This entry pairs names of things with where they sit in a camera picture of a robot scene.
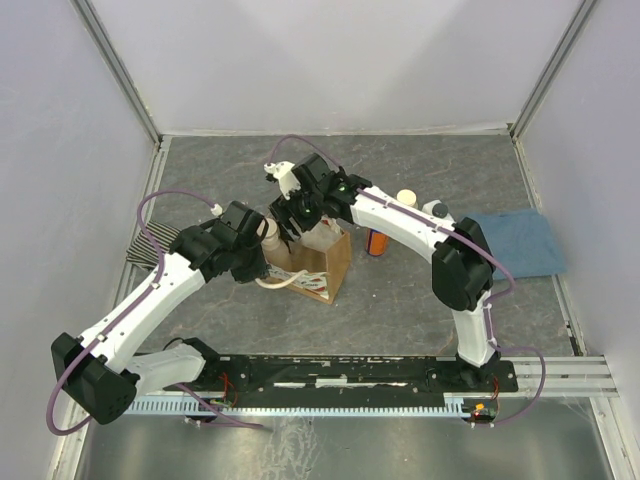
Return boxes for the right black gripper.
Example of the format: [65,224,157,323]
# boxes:
[267,183,323,245]

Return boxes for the black white striped cloth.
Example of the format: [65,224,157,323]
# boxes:
[126,221,180,271]

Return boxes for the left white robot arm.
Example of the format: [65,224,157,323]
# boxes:
[51,219,267,425]

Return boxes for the right aluminium frame post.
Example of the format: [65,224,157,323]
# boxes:
[509,0,599,142]

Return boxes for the light blue cable duct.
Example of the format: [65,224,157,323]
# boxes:
[124,389,494,419]

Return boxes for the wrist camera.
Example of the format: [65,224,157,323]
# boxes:
[292,153,340,194]
[212,201,264,246]

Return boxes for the blue folded cloth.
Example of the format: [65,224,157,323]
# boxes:
[466,209,567,279]

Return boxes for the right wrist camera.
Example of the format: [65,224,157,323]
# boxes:
[292,153,340,194]

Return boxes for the watermelon print canvas bag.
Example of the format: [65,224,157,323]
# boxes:
[256,220,352,304]

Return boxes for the white square bottle dark cap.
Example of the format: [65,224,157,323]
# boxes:
[421,200,454,222]

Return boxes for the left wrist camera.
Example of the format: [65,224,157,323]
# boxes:
[212,201,264,246]

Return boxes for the left aluminium frame post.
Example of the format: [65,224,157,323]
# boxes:
[70,0,163,145]

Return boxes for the pink beige bottle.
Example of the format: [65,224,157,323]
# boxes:
[261,218,293,271]

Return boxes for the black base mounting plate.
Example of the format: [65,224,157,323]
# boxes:
[191,354,518,398]

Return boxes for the aluminium frame post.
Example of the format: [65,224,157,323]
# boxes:
[70,0,163,145]
[509,0,599,142]

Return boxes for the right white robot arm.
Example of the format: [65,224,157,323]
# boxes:
[266,172,495,391]

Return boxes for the blue orange spray bottle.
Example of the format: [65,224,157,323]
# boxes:
[365,229,389,257]

